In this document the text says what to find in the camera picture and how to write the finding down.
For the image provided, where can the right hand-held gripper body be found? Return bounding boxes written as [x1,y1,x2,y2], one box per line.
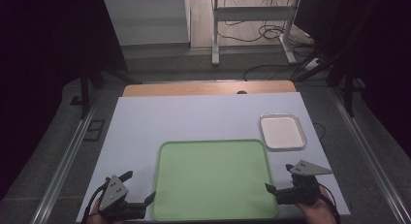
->
[275,159,333,207]

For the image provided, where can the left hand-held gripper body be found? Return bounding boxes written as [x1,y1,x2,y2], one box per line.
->
[98,175,147,222]

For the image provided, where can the person's left hand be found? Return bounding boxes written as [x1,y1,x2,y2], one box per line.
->
[85,199,128,224]

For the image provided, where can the person's right hand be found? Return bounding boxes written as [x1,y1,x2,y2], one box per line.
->
[295,186,337,224]

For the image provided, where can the white square dish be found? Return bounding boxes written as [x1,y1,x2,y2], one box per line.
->
[259,112,307,152]

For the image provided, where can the green plastic tray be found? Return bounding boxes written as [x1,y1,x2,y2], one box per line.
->
[150,138,280,222]

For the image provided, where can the white table mat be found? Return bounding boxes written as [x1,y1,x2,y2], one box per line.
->
[76,91,352,223]

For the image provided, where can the black metal stand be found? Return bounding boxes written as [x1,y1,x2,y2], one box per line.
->
[69,52,143,120]
[292,0,367,119]

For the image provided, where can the white power strip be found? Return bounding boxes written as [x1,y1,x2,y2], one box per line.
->
[302,57,324,72]

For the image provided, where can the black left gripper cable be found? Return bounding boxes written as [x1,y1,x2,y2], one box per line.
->
[80,183,110,224]

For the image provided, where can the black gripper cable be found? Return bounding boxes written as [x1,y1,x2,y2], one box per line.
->
[317,182,341,224]
[80,183,110,224]

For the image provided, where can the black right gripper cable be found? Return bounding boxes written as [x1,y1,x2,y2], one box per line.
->
[317,182,341,224]

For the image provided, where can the thin black cable loop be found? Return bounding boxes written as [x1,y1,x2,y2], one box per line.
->
[311,121,328,143]

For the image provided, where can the black floor bracket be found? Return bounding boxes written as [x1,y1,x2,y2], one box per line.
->
[82,119,107,143]

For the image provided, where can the aluminium floor rail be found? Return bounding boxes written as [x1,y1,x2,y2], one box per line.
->
[30,89,104,224]
[329,87,411,224]

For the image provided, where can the tangled black floor cables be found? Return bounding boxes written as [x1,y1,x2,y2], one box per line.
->
[215,0,316,50]

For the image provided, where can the grey wall panel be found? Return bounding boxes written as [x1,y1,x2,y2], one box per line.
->
[104,0,192,47]

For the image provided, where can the white metal desk frame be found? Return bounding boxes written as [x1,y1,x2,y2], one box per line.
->
[210,0,302,67]

